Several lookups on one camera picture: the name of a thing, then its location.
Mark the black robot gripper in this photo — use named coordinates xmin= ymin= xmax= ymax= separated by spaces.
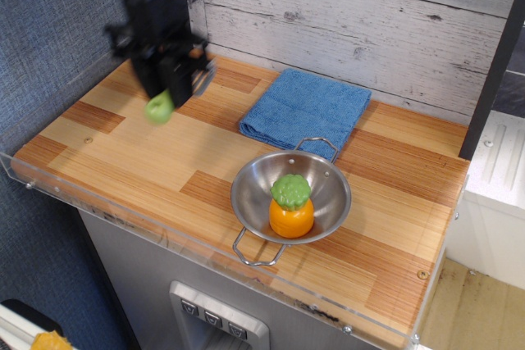
xmin=105 ymin=0 xmax=209 ymax=107

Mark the green handled grey toy spatula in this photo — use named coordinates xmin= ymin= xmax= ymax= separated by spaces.
xmin=143 ymin=58 xmax=217 ymax=125

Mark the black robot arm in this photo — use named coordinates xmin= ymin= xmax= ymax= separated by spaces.
xmin=105 ymin=0 xmax=217 ymax=108

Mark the blue folded cloth napkin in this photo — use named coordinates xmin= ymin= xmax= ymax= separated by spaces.
xmin=240 ymin=68 xmax=372 ymax=160

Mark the orange toy carrot green top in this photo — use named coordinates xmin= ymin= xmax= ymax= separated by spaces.
xmin=268 ymin=174 xmax=315 ymax=239

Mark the clear acrylic table guard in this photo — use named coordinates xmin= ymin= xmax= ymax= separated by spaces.
xmin=0 ymin=17 xmax=468 ymax=350

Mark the grey toy fridge cabinet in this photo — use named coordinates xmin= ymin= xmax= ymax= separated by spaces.
xmin=75 ymin=206 xmax=370 ymax=350

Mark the silver dispenser button panel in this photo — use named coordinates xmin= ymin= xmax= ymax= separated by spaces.
xmin=169 ymin=280 xmax=271 ymax=349

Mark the white black box bottom left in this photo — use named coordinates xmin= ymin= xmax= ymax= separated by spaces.
xmin=1 ymin=299 xmax=63 ymax=349

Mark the yellow toy at bottom left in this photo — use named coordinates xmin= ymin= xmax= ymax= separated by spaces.
xmin=30 ymin=331 xmax=73 ymax=350

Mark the white toy sink counter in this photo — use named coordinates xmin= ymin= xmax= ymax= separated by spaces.
xmin=445 ymin=111 xmax=524 ymax=289

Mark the small steel two-handled bowl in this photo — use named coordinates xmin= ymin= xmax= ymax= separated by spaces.
xmin=231 ymin=137 xmax=352 ymax=266

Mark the dark right upright post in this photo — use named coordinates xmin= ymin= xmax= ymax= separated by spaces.
xmin=459 ymin=0 xmax=524 ymax=161

